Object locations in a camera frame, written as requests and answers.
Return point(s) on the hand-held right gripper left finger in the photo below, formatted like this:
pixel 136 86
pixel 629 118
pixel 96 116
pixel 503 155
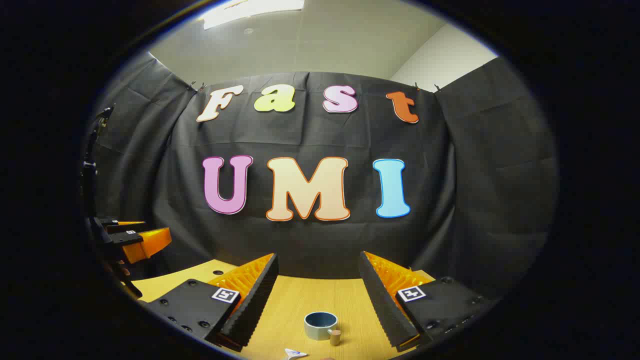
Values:
pixel 255 305

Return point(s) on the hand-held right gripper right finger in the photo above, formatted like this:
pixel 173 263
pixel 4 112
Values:
pixel 380 305

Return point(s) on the black backdrop cloth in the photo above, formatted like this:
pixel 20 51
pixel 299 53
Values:
pixel 300 245

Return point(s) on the white toothpaste tube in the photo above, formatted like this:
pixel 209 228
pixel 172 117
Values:
pixel 294 354

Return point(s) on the wooden desktop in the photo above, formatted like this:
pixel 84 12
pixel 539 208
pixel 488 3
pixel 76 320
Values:
pixel 300 300

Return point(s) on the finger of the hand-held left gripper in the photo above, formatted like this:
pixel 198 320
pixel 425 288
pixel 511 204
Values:
pixel 145 242
pixel 107 222

